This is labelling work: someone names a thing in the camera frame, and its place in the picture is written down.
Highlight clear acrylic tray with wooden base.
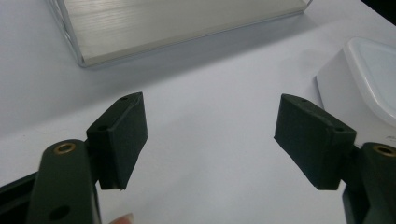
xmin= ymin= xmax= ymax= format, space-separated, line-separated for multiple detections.
xmin=46 ymin=0 xmax=314 ymax=68

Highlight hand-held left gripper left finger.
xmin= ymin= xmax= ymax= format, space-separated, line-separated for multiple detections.
xmin=26 ymin=91 xmax=149 ymax=224

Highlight white plastic box with lid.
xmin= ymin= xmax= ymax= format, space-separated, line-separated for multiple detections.
xmin=316 ymin=36 xmax=396 ymax=149

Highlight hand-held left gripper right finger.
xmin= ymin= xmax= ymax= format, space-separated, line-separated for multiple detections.
xmin=274 ymin=93 xmax=396 ymax=224

